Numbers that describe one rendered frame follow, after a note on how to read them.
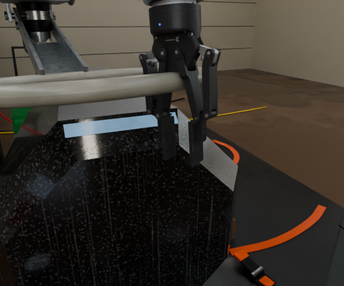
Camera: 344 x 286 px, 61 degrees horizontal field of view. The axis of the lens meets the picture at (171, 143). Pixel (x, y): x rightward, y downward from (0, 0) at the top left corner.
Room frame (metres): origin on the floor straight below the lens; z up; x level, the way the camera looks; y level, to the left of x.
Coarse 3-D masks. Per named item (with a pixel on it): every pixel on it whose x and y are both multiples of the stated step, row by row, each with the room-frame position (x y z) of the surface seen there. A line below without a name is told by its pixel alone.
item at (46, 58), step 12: (24, 36) 1.00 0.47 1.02; (60, 36) 1.06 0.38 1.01; (36, 48) 1.02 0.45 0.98; (48, 48) 1.03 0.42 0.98; (60, 48) 1.05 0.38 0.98; (72, 48) 0.93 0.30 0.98; (36, 60) 0.80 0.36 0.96; (48, 60) 0.93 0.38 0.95; (60, 60) 0.94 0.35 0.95; (72, 60) 0.93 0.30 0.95; (36, 72) 0.82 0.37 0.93; (48, 72) 0.84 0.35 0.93; (60, 72) 0.85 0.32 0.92
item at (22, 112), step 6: (12, 48) 2.66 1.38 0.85; (18, 48) 2.68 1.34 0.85; (12, 54) 2.65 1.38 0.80; (12, 108) 2.43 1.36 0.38; (18, 108) 2.41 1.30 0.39; (24, 108) 2.42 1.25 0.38; (12, 114) 2.42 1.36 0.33; (18, 114) 2.40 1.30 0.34; (24, 114) 2.40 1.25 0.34; (12, 120) 2.40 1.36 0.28; (18, 120) 2.39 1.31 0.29; (12, 126) 2.40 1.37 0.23; (18, 126) 2.38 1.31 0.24
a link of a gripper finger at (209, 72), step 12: (216, 48) 0.43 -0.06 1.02; (204, 60) 0.42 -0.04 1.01; (216, 60) 0.43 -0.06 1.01; (204, 72) 0.42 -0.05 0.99; (216, 72) 0.43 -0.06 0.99; (204, 84) 0.41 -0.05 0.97; (216, 84) 0.43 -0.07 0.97; (204, 96) 0.41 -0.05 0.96; (216, 96) 0.42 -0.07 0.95; (204, 108) 0.41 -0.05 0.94; (216, 108) 0.42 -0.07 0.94
